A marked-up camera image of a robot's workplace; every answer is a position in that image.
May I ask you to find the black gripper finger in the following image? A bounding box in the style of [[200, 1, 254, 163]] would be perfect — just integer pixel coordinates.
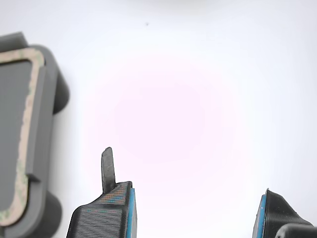
[[65, 147, 138, 238], [252, 188, 317, 238]]

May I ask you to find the beige adhesive-backed rectangular frame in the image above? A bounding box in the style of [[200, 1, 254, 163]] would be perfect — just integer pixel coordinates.
[[0, 47, 46, 228]]

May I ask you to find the gray holder with black legs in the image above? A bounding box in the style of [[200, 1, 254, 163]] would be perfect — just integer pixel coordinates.
[[0, 31, 71, 238]]

